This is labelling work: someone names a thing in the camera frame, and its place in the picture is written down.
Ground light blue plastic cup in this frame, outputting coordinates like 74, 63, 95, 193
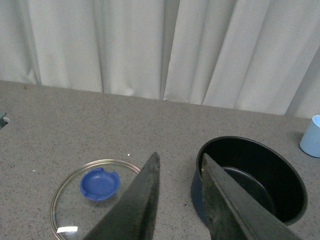
299, 115, 320, 158

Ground white curtain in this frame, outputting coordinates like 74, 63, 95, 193
0, 0, 320, 118

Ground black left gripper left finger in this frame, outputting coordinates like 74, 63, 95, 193
84, 152, 160, 240

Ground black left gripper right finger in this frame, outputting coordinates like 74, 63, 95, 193
201, 153, 299, 240

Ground glass lid blue knob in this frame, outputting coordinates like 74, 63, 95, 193
50, 159, 140, 240

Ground dark blue saucepan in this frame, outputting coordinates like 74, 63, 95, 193
191, 136, 308, 226

